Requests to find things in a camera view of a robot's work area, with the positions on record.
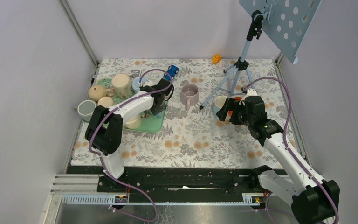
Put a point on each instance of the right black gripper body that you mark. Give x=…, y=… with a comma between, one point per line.
x=239, y=117

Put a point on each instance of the mauve pink mug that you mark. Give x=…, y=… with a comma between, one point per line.
x=189, y=95

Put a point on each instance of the orange mug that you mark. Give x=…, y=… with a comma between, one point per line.
x=236, y=98

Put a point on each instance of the light blue upside-down mug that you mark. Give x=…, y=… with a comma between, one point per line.
x=139, y=82

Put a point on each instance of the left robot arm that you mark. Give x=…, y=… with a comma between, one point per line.
x=104, y=131

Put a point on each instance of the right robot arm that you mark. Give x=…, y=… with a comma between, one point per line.
x=311, y=197

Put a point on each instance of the blue toy car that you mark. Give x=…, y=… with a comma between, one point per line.
x=171, y=72

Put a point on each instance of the green plastic tray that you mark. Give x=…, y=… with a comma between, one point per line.
x=150, y=123

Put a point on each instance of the tall beige cup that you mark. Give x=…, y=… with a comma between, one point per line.
x=121, y=84

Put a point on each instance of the light blue tripod stand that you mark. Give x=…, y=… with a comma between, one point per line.
x=244, y=61

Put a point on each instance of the floral table cloth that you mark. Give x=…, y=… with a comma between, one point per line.
x=188, y=138

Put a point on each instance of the orange toy block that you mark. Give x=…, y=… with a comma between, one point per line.
x=216, y=59

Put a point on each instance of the small beige cup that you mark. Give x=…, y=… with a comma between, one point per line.
x=106, y=102

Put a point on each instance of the beige teapot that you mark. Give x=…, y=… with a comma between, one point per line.
x=97, y=92

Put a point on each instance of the grey metal cup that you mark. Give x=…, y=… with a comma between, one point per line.
x=85, y=110

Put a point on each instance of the perforated grey panel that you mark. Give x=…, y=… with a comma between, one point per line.
x=285, y=22

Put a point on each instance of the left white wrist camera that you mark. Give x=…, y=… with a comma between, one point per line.
x=147, y=83

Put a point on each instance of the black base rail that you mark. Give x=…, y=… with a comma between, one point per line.
x=184, y=185

